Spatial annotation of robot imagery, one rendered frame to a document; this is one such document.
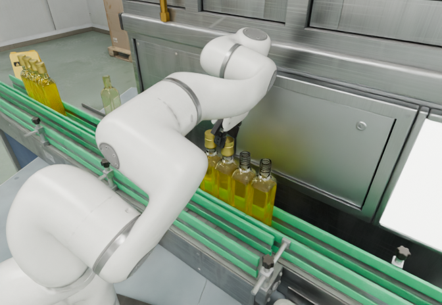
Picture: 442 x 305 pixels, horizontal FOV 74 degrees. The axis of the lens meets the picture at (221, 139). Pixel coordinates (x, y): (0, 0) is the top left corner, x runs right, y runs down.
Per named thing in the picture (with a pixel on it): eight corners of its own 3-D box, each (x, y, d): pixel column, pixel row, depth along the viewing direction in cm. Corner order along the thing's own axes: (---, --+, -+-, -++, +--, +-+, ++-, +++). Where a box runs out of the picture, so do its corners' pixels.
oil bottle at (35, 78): (61, 115, 147) (42, 59, 131) (50, 119, 143) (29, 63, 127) (55, 112, 150) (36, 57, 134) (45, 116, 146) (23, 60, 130)
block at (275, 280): (283, 281, 82) (285, 266, 78) (266, 309, 76) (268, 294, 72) (271, 273, 84) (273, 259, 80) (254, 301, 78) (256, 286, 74)
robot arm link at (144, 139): (142, 138, 53) (207, 189, 51) (31, 224, 39) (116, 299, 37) (157, 68, 41) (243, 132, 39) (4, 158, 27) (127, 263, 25)
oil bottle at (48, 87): (68, 118, 144) (49, 62, 128) (56, 123, 140) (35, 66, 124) (62, 115, 147) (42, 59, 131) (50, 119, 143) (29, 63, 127)
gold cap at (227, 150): (236, 152, 81) (237, 139, 79) (228, 158, 79) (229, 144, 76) (225, 147, 83) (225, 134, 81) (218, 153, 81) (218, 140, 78)
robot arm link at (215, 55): (244, 61, 49) (197, 39, 51) (231, 110, 56) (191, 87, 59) (279, 33, 59) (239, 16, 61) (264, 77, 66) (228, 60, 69)
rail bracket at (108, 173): (120, 190, 103) (112, 160, 95) (102, 203, 98) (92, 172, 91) (112, 186, 105) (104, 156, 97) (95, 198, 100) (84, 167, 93)
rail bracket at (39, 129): (51, 145, 126) (41, 118, 118) (33, 154, 121) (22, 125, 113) (47, 142, 128) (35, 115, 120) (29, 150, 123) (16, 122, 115)
